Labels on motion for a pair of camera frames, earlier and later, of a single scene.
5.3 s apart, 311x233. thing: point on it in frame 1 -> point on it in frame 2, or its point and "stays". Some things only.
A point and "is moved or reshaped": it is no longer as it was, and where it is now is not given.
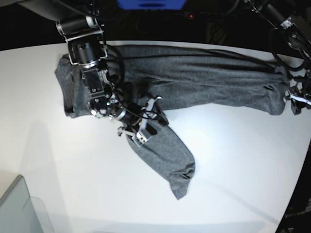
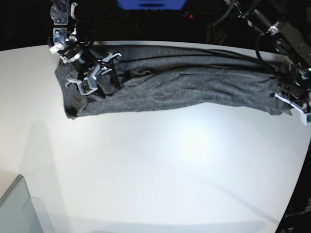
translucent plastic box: x=20 y=213 stays
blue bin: x=152 y=5 stays
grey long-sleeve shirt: x=152 y=78 is moved or reshaped
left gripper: x=136 y=119 -> x=89 y=84
